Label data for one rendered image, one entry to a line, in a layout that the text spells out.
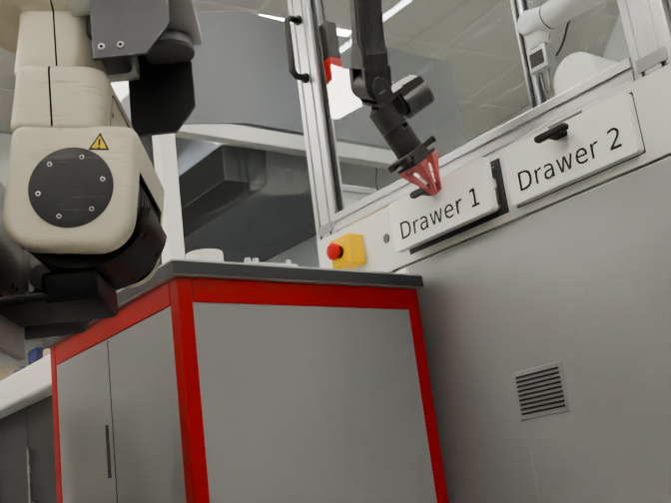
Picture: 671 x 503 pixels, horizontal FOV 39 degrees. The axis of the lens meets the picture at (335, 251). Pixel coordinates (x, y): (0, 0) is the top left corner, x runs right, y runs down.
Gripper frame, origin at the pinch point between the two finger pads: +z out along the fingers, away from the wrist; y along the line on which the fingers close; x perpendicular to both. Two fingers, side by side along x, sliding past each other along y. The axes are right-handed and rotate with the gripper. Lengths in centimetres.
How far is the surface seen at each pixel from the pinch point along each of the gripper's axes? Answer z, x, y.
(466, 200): 4.7, -5.5, -0.3
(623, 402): 43, -29, -22
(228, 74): -49, 83, 44
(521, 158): 3.0, -18.6, 4.3
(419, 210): 2.7, 7.9, 1.1
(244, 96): -41, 83, 44
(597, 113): 1.9, -36.8, 5.2
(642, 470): 52, -30, -29
